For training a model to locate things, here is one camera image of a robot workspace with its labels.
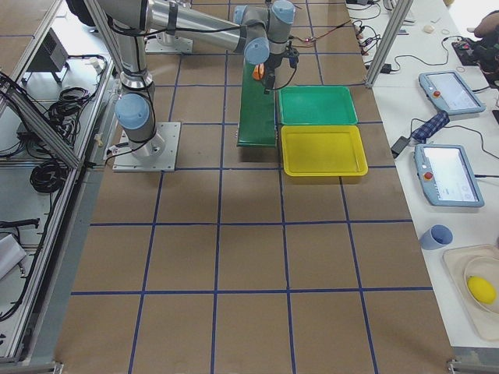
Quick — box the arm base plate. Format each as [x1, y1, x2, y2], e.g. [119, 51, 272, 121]
[145, 32, 193, 55]
[112, 122, 181, 172]

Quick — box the blue plastic cup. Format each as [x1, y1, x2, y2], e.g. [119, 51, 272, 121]
[419, 224, 454, 250]

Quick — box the orange cylinder with white text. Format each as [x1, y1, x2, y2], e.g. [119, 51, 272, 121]
[252, 64, 265, 81]

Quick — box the far teach pendant tablet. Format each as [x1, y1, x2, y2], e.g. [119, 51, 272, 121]
[418, 71, 486, 115]

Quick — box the blue folded umbrella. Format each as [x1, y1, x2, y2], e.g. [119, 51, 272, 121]
[411, 111, 450, 143]

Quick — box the near teach pendant tablet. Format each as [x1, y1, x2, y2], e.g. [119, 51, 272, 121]
[413, 144, 484, 207]

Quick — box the teach pendant tablet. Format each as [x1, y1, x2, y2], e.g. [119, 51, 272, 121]
[418, 71, 486, 115]
[413, 144, 484, 207]

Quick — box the beige tray with bowl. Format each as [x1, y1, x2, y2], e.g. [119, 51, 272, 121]
[443, 245, 498, 341]

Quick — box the yellow lemon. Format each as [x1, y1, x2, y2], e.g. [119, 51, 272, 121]
[467, 276, 497, 305]

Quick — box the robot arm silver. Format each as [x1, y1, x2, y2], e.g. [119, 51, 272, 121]
[67, 1, 298, 165]

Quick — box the yellow plastic tray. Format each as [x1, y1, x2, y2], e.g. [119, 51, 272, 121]
[281, 125, 368, 177]

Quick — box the aluminium frame post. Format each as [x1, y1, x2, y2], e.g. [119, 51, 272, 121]
[365, 0, 413, 88]

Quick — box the red black power cable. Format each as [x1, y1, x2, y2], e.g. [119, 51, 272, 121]
[290, 21, 352, 44]

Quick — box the black power adapter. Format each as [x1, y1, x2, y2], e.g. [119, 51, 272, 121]
[391, 136, 410, 159]

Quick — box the green plastic tray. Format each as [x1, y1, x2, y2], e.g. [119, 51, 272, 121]
[278, 86, 358, 125]

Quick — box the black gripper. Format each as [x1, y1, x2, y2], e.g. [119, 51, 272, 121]
[263, 42, 299, 94]

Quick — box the green conveyor belt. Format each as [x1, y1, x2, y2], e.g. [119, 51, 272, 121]
[237, 62, 277, 147]

